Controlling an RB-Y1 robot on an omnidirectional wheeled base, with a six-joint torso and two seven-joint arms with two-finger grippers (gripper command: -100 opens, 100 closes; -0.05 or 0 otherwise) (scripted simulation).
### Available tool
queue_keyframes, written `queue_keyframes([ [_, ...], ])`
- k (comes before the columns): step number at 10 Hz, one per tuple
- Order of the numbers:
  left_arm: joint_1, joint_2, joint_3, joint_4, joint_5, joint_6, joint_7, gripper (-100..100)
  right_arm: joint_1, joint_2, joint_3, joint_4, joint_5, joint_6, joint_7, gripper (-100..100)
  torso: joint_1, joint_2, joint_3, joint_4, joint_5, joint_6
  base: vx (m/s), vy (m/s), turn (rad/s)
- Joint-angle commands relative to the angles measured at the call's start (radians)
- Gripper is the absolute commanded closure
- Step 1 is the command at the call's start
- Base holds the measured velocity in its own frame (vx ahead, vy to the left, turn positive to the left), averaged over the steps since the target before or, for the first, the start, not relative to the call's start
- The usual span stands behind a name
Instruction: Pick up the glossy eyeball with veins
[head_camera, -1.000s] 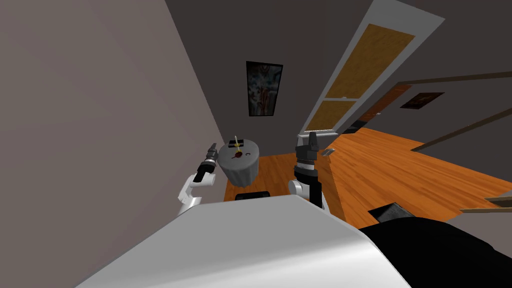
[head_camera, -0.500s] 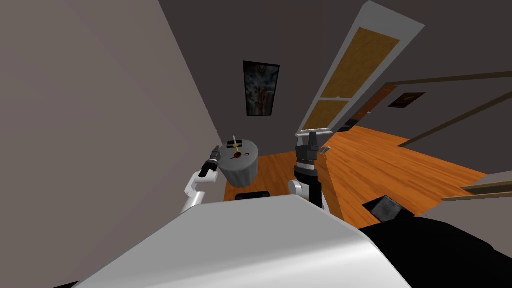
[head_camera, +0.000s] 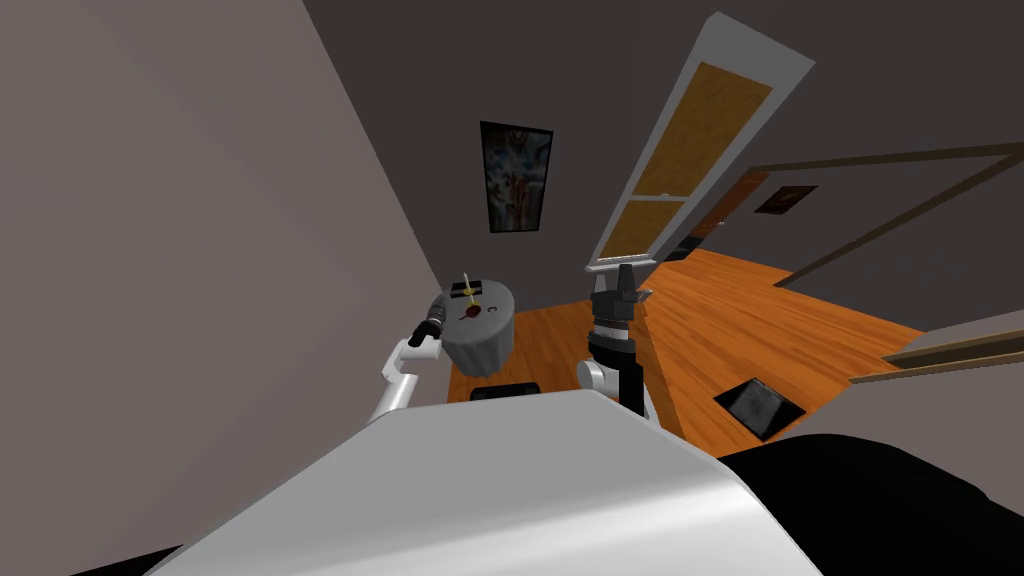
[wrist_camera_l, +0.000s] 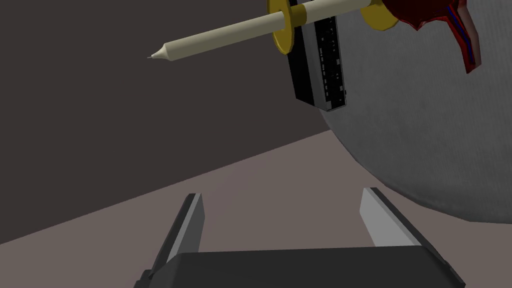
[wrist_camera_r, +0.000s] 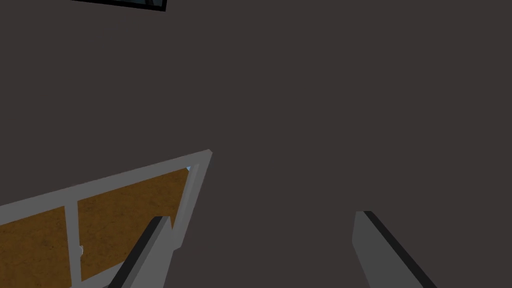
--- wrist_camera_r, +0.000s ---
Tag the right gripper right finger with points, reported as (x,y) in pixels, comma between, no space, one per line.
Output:
(384,256)

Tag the dark framed picture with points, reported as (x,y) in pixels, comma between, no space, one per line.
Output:
(132,3)

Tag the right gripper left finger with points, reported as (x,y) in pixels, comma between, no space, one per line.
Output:
(148,260)

